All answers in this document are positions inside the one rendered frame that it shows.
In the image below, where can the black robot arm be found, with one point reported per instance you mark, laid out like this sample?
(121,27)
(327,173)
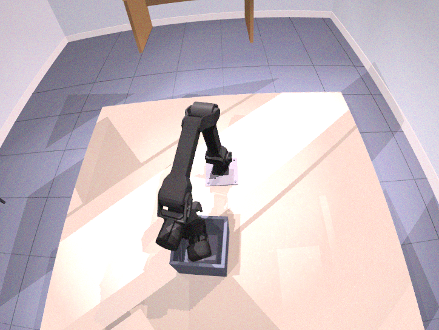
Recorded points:
(176,190)

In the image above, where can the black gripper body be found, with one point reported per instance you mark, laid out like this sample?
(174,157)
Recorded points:
(199,247)

